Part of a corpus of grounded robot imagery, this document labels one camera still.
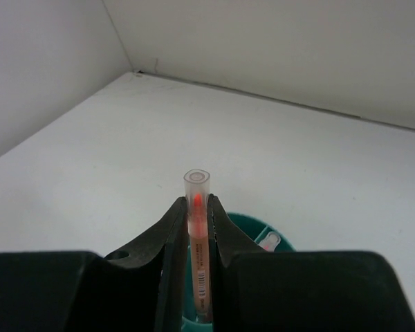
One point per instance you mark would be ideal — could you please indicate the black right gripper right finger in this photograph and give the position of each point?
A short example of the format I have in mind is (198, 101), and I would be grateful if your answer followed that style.
(256, 290)

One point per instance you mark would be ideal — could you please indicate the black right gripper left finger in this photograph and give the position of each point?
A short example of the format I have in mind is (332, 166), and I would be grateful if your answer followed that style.
(138, 287)

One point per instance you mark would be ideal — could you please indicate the red translucent pen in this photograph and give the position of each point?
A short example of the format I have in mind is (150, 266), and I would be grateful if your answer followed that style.
(270, 241)

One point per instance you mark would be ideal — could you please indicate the brown translucent pen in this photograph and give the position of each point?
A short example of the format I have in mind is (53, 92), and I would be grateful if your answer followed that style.
(197, 189)

